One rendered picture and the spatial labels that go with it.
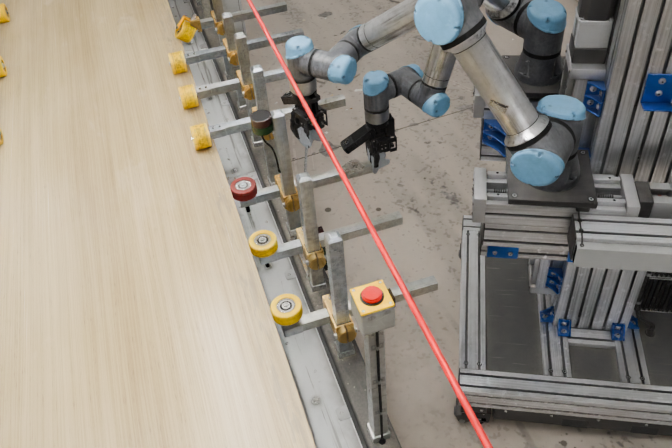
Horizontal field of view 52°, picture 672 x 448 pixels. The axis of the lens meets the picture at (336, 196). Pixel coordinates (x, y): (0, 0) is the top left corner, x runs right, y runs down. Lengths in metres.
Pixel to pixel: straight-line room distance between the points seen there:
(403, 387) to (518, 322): 0.49
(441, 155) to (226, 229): 1.84
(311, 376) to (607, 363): 1.09
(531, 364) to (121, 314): 1.39
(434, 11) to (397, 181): 1.99
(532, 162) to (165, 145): 1.24
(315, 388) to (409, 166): 1.82
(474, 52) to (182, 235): 0.97
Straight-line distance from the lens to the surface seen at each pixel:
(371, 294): 1.36
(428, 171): 3.52
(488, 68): 1.61
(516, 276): 2.78
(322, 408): 1.93
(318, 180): 2.18
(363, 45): 1.89
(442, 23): 1.56
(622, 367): 2.58
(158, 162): 2.30
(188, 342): 1.77
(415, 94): 2.03
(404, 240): 3.17
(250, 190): 2.10
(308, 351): 2.04
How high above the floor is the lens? 2.27
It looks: 42 degrees down
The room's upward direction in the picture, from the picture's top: 5 degrees counter-clockwise
